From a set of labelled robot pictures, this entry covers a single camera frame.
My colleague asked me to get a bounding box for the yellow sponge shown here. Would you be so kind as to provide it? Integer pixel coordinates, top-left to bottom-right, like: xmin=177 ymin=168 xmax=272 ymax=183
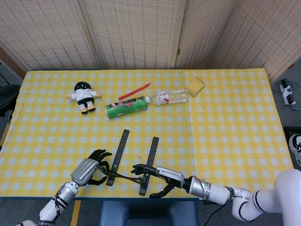
xmin=184 ymin=78 xmax=206 ymax=97

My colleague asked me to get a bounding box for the woven folding screen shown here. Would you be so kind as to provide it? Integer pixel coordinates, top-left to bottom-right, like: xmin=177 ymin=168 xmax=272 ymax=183
xmin=0 ymin=0 xmax=301 ymax=81

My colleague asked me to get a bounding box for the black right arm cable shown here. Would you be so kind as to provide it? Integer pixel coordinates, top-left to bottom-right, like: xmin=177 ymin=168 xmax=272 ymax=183
xmin=204 ymin=203 xmax=228 ymax=226

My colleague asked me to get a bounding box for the white power strip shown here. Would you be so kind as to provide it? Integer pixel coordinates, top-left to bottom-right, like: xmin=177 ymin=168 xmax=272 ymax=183
xmin=279 ymin=79 xmax=297 ymax=106

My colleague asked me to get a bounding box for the green chip can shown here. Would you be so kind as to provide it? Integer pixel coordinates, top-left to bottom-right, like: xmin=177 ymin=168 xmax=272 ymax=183
xmin=104 ymin=94 xmax=149 ymax=119

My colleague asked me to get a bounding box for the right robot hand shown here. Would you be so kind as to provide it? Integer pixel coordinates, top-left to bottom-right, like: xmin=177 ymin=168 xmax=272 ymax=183
xmin=131 ymin=164 xmax=186 ymax=199

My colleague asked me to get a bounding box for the yellow checkered tablecloth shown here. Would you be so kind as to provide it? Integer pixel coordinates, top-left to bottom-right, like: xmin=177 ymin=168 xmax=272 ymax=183
xmin=0 ymin=68 xmax=296 ymax=198

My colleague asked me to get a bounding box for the clear plastic water bottle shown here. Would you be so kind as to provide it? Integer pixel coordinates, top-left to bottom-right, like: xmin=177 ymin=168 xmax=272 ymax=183
xmin=145 ymin=88 xmax=190 ymax=106

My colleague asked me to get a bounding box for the red stick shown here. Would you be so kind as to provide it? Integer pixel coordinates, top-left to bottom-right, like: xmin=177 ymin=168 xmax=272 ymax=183
xmin=118 ymin=82 xmax=151 ymax=100

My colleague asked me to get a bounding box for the black folding stand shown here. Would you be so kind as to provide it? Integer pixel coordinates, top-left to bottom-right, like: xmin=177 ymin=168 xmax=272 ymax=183
xmin=96 ymin=129 xmax=159 ymax=196

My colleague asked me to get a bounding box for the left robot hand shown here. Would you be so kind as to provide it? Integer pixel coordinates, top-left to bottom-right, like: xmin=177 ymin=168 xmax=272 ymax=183
xmin=70 ymin=149 xmax=113 ymax=188

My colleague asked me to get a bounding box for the white black sneaker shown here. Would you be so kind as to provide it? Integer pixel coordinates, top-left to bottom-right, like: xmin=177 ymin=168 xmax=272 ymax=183
xmin=288 ymin=134 xmax=301 ymax=168

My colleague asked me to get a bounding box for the yellow floor tape strip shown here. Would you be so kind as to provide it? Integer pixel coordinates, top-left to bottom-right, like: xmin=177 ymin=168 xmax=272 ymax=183
xmin=70 ymin=200 xmax=82 ymax=226

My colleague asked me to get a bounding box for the plush doll white shirt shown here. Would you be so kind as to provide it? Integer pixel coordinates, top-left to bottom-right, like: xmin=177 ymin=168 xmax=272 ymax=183
xmin=65 ymin=81 xmax=102 ymax=115

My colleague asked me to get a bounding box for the black round stool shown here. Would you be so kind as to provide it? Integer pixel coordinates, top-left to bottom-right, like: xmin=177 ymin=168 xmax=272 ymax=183
xmin=0 ymin=84 xmax=21 ymax=118

